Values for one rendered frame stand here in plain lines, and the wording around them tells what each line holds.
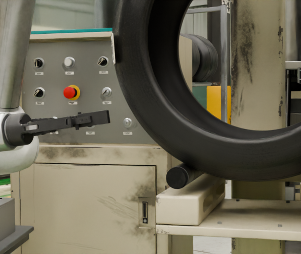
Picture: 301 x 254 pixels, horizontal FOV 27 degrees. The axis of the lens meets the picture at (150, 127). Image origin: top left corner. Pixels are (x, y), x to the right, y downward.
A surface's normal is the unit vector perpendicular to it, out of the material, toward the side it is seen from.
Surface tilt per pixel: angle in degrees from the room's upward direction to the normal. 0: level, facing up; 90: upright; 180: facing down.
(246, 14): 90
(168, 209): 90
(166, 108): 97
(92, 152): 90
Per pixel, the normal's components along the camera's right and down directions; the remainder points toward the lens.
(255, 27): -0.26, 0.05
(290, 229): -0.01, -1.00
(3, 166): 0.38, 0.64
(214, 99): -0.58, 0.05
